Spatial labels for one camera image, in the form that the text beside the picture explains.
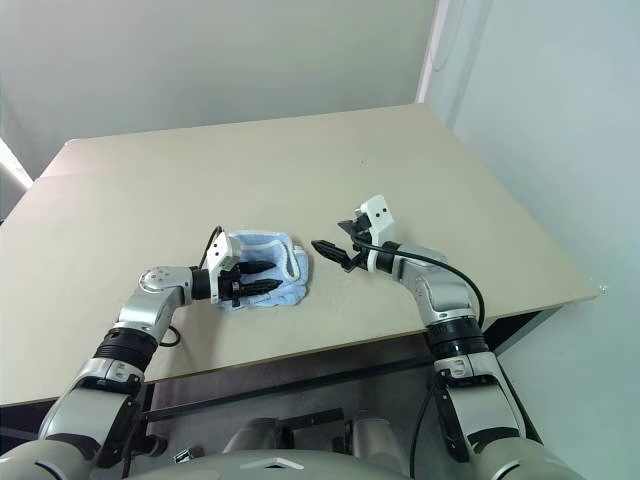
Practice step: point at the light blue towel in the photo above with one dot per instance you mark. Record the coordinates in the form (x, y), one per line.
(280, 300)

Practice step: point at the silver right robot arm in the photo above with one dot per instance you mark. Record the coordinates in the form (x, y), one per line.
(445, 295)

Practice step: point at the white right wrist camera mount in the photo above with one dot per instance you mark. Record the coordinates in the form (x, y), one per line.
(380, 212)

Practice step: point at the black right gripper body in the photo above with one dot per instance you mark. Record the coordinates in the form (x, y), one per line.
(361, 257)

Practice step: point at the silver robot torso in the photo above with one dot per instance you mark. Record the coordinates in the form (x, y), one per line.
(300, 470)

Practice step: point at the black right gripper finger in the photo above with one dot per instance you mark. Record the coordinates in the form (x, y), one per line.
(354, 226)
(330, 249)

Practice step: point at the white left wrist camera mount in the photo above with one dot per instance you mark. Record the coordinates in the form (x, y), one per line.
(222, 252)

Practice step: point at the grey rounded shape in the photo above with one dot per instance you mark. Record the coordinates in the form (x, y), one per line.
(375, 435)
(252, 435)

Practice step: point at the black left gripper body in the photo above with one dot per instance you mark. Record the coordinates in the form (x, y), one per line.
(232, 287)

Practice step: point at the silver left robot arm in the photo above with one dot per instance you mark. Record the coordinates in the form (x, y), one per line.
(150, 310)

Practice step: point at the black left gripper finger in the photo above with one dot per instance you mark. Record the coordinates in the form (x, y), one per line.
(257, 267)
(257, 287)

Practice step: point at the black table frame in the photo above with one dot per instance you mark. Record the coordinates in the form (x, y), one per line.
(515, 327)

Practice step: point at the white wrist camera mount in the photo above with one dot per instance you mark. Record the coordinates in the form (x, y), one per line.
(380, 212)
(222, 252)

